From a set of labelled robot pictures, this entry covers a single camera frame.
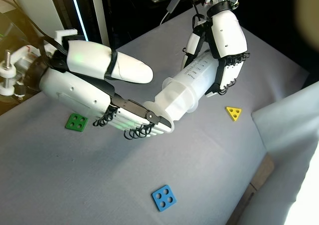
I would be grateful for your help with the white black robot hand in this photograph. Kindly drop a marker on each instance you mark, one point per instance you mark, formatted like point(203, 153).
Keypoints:
point(229, 35)
point(74, 90)

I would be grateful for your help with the large clear plastic syringe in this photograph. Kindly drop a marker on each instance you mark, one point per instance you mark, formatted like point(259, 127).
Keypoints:
point(189, 83)

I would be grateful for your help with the green square four-hole block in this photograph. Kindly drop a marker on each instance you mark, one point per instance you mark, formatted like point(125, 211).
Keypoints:
point(71, 125)

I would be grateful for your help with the yellow triangle three-hole block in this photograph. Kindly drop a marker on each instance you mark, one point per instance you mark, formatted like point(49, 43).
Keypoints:
point(233, 116)

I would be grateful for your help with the blurred tan object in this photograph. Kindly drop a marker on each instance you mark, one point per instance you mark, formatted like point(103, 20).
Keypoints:
point(307, 11)

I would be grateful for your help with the white column with light strip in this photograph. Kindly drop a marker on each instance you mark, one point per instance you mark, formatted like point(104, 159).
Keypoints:
point(49, 6)

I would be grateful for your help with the pale grey draped cloth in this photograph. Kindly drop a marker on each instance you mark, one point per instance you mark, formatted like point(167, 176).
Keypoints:
point(286, 147)

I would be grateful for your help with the blue square four-hole block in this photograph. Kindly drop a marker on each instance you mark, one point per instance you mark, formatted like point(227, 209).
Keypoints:
point(156, 196)

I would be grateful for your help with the brown cardboard piece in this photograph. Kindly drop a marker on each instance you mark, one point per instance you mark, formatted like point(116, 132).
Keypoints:
point(264, 170)

